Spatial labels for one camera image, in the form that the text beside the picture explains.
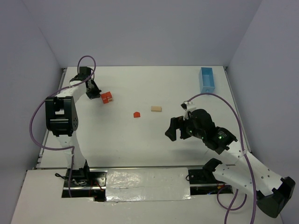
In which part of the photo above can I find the natural wood block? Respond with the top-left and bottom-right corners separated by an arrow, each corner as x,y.
151,106 -> 162,112

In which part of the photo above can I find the red cube block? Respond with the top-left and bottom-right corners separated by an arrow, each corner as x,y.
106,92 -> 113,100
101,93 -> 109,104

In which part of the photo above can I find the red house-shaped block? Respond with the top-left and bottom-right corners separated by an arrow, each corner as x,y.
133,112 -> 141,118

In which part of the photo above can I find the blue plastic box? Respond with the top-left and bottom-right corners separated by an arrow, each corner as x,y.
199,67 -> 215,93

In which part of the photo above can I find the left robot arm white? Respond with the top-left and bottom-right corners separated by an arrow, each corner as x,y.
45,67 -> 101,182

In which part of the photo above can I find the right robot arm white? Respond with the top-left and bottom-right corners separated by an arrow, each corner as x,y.
165,109 -> 295,218

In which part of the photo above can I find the silver foil tape sheet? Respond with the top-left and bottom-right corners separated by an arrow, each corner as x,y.
106,168 -> 191,202

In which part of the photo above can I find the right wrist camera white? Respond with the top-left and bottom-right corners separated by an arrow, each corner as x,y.
181,101 -> 197,120

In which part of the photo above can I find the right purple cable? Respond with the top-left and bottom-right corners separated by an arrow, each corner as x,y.
186,92 -> 257,224

